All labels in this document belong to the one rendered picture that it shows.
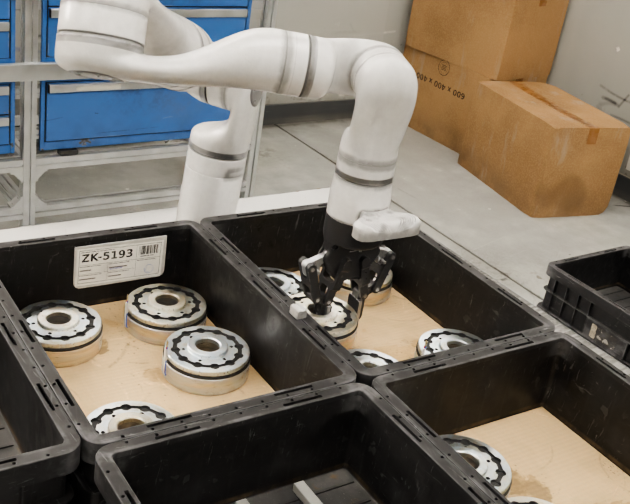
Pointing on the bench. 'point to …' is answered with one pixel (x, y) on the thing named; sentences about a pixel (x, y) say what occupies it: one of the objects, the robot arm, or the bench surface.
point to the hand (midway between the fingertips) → (338, 313)
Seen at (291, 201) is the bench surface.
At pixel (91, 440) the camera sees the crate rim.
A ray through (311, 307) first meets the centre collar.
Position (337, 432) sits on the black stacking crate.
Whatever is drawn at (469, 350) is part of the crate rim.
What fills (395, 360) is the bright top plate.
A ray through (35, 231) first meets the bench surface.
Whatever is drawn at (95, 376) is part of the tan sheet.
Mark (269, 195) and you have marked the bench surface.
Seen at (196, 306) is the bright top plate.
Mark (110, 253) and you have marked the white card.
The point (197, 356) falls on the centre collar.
